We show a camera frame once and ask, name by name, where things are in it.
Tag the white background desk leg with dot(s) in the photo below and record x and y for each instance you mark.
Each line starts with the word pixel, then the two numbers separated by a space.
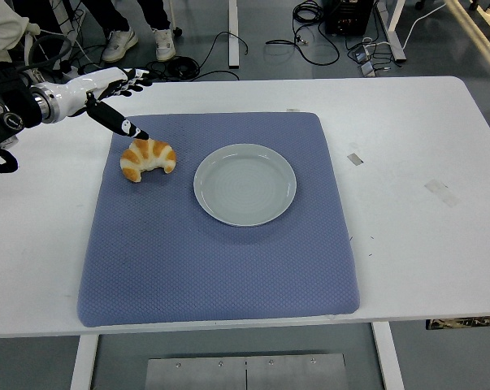
pixel 395 36
pixel 233 36

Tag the grey metal plate with screws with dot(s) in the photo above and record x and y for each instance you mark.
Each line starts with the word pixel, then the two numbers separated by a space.
pixel 244 373

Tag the person in white top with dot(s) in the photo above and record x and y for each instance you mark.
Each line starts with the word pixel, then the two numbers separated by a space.
pixel 1 28

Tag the person with white shoes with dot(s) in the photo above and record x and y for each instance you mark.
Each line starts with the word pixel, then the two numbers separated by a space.
pixel 120 40

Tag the grey foot pedal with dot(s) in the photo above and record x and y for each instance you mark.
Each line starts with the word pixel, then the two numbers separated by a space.
pixel 367 69
pixel 359 53

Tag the black equipment box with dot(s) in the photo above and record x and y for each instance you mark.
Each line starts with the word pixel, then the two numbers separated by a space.
pixel 348 16

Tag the clear tape strip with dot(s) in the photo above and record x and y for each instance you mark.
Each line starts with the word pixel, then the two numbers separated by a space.
pixel 441 193

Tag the blue quilted mat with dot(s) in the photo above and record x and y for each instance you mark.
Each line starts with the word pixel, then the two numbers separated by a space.
pixel 187 264

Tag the white table leg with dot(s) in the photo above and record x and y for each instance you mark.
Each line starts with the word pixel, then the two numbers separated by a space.
pixel 387 357
pixel 84 361

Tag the orange white croissant bread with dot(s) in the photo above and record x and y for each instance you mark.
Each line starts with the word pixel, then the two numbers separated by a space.
pixel 147 156

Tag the small grey tape piece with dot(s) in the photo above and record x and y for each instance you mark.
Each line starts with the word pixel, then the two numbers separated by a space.
pixel 355 159

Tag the grey round plate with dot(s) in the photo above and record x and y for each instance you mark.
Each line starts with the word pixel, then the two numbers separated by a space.
pixel 244 187

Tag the white power strip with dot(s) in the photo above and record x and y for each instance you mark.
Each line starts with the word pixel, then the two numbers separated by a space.
pixel 72 70

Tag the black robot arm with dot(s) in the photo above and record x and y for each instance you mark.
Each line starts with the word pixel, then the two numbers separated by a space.
pixel 9 118

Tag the brown patterned box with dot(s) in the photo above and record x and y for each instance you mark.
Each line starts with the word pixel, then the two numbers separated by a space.
pixel 464 322

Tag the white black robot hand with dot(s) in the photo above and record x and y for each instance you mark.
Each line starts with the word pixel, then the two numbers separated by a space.
pixel 82 91

